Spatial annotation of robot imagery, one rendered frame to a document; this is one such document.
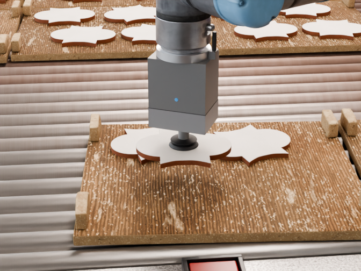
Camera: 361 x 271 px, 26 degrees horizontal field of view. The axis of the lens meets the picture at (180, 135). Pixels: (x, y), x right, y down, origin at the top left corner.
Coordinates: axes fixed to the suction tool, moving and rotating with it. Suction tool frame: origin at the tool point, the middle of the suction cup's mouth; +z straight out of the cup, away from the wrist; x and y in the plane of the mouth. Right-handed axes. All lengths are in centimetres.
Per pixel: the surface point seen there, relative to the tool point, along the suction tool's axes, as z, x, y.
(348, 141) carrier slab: 4.2, -20.5, -21.4
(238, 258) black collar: 4.7, 17.1, -13.0
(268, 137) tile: 3.4, -15.9, -9.1
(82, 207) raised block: 1.6, 16.7, 8.4
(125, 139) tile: 3.3, -7.6, 12.5
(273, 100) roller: 6.3, -38.1, -4.9
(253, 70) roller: 6, -52, 2
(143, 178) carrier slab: 4.2, 2.2, 5.6
